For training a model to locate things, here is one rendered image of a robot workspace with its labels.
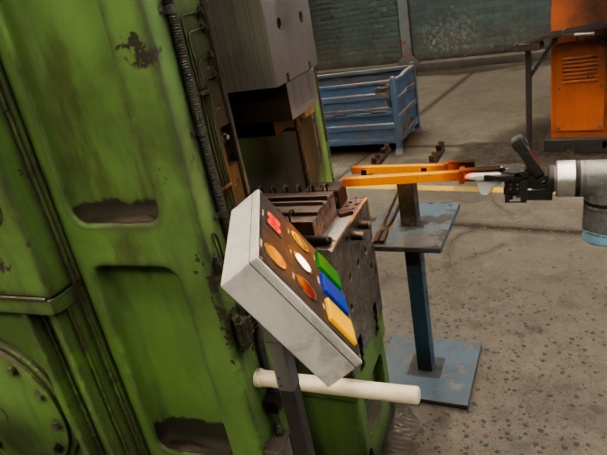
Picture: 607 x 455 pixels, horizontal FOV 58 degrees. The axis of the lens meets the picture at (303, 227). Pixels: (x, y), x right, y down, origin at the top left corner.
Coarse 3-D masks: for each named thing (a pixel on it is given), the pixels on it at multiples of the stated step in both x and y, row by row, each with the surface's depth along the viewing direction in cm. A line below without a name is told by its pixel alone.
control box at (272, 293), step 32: (256, 192) 116; (256, 224) 100; (288, 224) 118; (256, 256) 87; (288, 256) 102; (224, 288) 88; (256, 288) 89; (288, 288) 90; (320, 288) 105; (288, 320) 92; (320, 320) 92; (320, 352) 95; (352, 352) 95
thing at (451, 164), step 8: (456, 160) 178; (464, 160) 176; (472, 160) 175; (352, 168) 193; (360, 168) 192; (368, 168) 190; (376, 168) 189; (384, 168) 188; (392, 168) 186; (400, 168) 185; (408, 168) 184; (416, 168) 183; (432, 168) 180; (440, 168) 179; (448, 168) 177; (456, 168) 178
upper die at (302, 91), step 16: (304, 80) 148; (240, 96) 143; (256, 96) 142; (272, 96) 140; (288, 96) 139; (304, 96) 148; (240, 112) 145; (256, 112) 144; (272, 112) 142; (288, 112) 141
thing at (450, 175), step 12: (468, 168) 144; (480, 168) 142; (492, 168) 140; (348, 180) 155; (360, 180) 154; (372, 180) 153; (384, 180) 151; (396, 180) 150; (408, 180) 149; (420, 180) 148; (432, 180) 146; (444, 180) 145; (456, 180) 144; (468, 180) 143
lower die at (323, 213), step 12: (300, 192) 173; (312, 192) 171; (324, 192) 169; (276, 204) 166; (288, 204) 164; (300, 204) 163; (312, 204) 161; (324, 204) 162; (300, 216) 158; (312, 216) 156; (324, 216) 162; (300, 228) 155; (312, 228) 153; (324, 228) 161
